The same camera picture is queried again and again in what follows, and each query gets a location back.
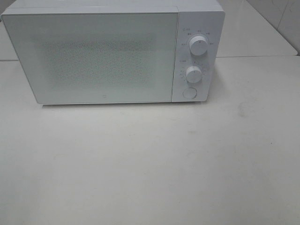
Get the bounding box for white round door button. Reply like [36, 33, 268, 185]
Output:
[183, 88, 197, 99]

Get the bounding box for white timer knob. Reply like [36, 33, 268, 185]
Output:
[186, 66, 203, 83]

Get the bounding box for white microwave door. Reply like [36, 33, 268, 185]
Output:
[3, 13, 178, 105]

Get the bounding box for white upper microwave knob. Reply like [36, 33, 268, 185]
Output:
[189, 35, 209, 56]

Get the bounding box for white microwave oven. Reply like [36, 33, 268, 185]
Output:
[1, 0, 225, 103]

